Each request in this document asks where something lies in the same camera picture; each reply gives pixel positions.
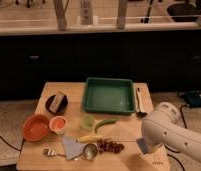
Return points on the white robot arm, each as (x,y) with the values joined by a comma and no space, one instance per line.
(160,128)

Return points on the green toy pepper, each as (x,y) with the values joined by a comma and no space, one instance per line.
(104,122)

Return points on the green plastic tray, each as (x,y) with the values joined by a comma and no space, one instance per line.
(109,96)

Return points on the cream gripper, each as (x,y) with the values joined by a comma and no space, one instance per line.
(153,149)

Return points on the blue grey cloth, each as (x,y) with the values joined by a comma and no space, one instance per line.
(72,148)

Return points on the orange bowl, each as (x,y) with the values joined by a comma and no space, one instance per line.
(35,128)

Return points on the small orange cup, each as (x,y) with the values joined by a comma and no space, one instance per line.
(58,125)

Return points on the blue device on floor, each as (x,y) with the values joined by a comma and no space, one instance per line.
(192,98)

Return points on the blue sponge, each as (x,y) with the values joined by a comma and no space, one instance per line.
(142,145)

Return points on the wooden table board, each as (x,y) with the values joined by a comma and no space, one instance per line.
(127,129)

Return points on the light green cup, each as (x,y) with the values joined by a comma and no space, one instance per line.
(88,123)

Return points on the yellow toy corn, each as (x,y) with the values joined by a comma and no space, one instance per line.
(89,138)

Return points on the toy grape bunch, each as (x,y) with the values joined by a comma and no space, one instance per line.
(105,145)

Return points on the metal fork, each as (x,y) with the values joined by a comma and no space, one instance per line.
(51,153)

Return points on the metal measuring cup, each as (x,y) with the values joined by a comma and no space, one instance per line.
(88,151)

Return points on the brown block on plate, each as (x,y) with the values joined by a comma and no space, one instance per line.
(57,101)

